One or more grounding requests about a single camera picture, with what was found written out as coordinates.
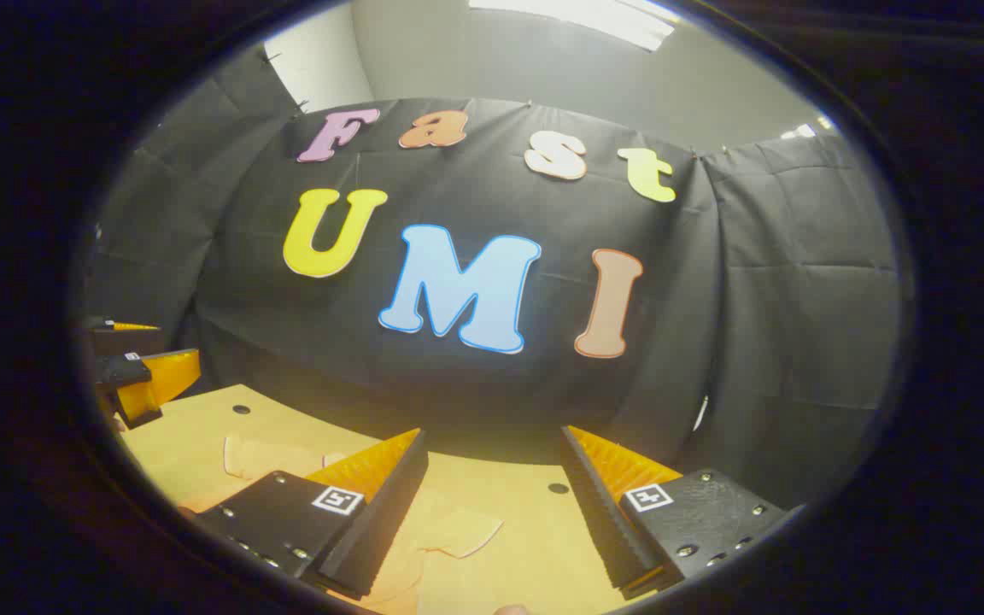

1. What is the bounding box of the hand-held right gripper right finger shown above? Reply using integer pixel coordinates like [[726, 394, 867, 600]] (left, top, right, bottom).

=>
[[558, 424, 805, 600]]

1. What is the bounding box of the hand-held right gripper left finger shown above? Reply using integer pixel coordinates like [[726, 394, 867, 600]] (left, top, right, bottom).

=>
[[193, 427, 431, 600]]

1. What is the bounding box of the orange T-shirt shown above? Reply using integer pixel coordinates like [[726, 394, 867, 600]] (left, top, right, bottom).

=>
[[176, 434, 507, 615]]

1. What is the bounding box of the black backdrop cloth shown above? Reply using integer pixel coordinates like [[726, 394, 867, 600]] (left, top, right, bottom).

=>
[[80, 43, 905, 515]]

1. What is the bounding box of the ceiling light panel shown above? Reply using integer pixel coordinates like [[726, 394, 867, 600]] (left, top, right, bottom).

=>
[[778, 115, 839, 143]]

